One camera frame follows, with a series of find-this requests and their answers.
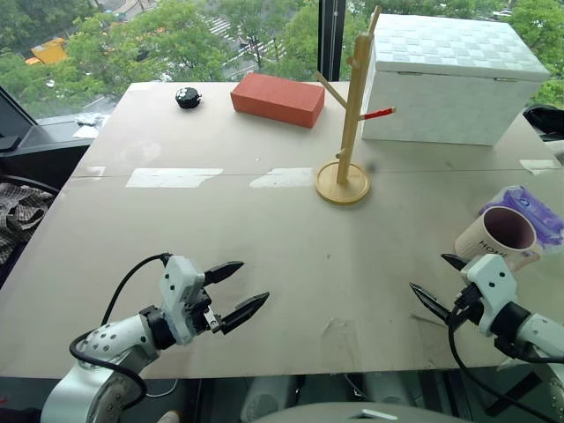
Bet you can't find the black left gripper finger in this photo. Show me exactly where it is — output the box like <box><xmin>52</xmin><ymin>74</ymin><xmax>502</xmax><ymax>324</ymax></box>
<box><xmin>204</xmin><ymin>260</ymin><xmax>245</xmax><ymax>287</ymax></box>
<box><xmin>218</xmin><ymin>291</ymin><xmax>271</xmax><ymax>336</ymax></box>

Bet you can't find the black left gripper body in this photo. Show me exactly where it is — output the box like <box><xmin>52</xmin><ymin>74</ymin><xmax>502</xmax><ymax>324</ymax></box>
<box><xmin>186</xmin><ymin>286</ymin><xmax>224</xmax><ymax>337</ymax></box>

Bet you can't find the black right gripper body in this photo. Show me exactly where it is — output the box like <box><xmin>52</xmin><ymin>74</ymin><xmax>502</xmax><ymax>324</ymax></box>
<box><xmin>448</xmin><ymin>283</ymin><xmax>486</xmax><ymax>328</ymax></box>

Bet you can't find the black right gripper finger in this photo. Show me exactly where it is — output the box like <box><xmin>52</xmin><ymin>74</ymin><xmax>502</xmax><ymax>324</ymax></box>
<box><xmin>409</xmin><ymin>282</ymin><xmax>453</xmax><ymax>327</ymax></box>
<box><xmin>441</xmin><ymin>253</ymin><xmax>470</xmax><ymax>271</ymax></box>

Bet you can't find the wooden mug tree stand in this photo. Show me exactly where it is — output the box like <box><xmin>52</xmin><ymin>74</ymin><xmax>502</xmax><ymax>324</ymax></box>
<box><xmin>314</xmin><ymin>4</ymin><xmax>398</xmax><ymax>205</ymax></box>

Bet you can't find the beige mug with lettering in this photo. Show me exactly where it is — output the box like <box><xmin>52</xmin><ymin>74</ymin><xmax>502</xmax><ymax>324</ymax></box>
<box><xmin>454</xmin><ymin>206</ymin><xmax>544</xmax><ymax>272</ymax></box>

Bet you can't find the black tape cross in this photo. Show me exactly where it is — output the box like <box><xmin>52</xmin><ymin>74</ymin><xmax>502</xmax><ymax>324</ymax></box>
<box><xmin>486</xmin><ymin>371</ymin><xmax>544</xmax><ymax>416</ymax></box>

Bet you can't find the purple tissue pack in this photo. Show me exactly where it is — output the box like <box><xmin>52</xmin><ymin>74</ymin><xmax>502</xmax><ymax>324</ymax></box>
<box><xmin>479</xmin><ymin>184</ymin><xmax>564</xmax><ymax>257</ymax></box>

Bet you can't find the silver robot torso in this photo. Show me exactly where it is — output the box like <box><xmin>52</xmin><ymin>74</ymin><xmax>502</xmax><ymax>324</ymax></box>
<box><xmin>241</xmin><ymin>372</ymin><xmax>446</xmax><ymax>423</ymax></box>

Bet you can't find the white tape patch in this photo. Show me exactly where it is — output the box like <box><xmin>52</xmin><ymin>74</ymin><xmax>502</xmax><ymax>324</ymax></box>
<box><xmin>518</xmin><ymin>158</ymin><xmax>561</xmax><ymax>176</ymax></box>

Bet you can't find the red tape marker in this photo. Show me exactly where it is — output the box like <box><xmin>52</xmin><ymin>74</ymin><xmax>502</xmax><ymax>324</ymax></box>
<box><xmin>363</xmin><ymin>106</ymin><xmax>398</xmax><ymax>121</ymax></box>

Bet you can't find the black bag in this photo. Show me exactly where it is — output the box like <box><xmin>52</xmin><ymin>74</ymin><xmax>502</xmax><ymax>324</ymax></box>
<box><xmin>523</xmin><ymin>103</ymin><xmax>564</xmax><ymax>136</ymax></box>

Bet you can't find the white woven storage box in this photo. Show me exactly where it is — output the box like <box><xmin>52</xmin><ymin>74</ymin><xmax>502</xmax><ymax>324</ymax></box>
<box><xmin>360</xmin><ymin>12</ymin><xmax>553</xmax><ymax>147</ymax></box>

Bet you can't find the black round dotted object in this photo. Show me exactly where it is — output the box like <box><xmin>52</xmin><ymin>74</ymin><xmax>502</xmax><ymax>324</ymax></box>
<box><xmin>174</xmin><ymin>86</ymin><xmax>204</xmax><ymax>110</ymax></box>

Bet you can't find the red brick block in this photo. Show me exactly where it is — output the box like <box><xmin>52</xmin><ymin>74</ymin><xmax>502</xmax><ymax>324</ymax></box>
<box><xmin>230</xmin><ymin>72</ymin><xmax>326</xmax><ymax>130</ymax></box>

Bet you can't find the crumpled white paper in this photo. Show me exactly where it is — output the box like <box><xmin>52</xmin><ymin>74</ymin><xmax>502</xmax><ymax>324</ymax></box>
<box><xmin>72</xmin><ymin>111</ymin><xmax>109</xmax><ymax>139</ymax></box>

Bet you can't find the plaid cloth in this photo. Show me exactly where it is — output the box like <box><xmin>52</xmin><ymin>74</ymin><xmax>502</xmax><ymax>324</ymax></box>
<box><xmin>0</xmin><ymin>182</ymin><xmax>56</xmax><ymax>266</ymax></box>

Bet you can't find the black chair backrest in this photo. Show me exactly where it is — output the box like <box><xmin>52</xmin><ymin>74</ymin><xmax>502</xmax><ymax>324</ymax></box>
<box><xmin>0</xmin><ymin>173</ymin><xmax>61</xmax><ymax>196</ymax></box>

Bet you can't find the black side desk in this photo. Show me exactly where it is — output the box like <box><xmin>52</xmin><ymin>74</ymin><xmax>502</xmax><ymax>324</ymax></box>
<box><xmin>0</xmin><ymin>85</ymin><xmax>96</xmax><ymax>178</ymax></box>

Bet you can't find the yellow truck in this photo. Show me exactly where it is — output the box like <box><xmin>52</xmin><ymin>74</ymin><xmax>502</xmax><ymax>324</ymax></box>
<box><xmin>25</xmin><ymin>36</ymin><xmax>71</xmax><ymax>67</ymax></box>

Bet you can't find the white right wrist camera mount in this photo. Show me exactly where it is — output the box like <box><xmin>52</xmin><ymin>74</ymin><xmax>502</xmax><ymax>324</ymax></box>
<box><xmin>459</xmin><ymin>254</ymin><xmax>519</xmax><ymax>337</ymax></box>

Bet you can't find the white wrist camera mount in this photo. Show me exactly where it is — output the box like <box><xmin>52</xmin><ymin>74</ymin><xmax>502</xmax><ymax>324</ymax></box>
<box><xmin>459</xmin><ymin>254</ymin><xmax>519</xmax><ymax>337</ymax></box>
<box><xmin>158</xmin><ymin>255</ymin><xmax>206</xmax><ymax>345</ymax></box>

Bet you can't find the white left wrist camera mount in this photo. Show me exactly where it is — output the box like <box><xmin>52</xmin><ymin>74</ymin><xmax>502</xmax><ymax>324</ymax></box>
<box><xmin>158</xmin><ymin>255</ymin><xmax>206</xmax><ymax>345</ymax></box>

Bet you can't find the thin white cable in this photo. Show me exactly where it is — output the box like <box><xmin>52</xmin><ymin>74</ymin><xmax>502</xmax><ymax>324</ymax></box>
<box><xmin>145</xmin><ymin>377</ymin><xmax>179</xmax><ymax>398</ymax></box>

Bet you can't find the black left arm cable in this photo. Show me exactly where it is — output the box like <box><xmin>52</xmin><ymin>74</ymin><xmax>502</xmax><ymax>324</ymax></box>
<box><xmin>69</xmin><ymin>252</ymin><xmax>173</xmax><ymax>409</ymax></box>

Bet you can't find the black window frame post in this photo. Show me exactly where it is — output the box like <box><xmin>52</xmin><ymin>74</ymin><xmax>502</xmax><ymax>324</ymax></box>
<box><xmin>317</xmin><ymin>0</ymin><xmax>345</xmax><ymax>83</ymax></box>

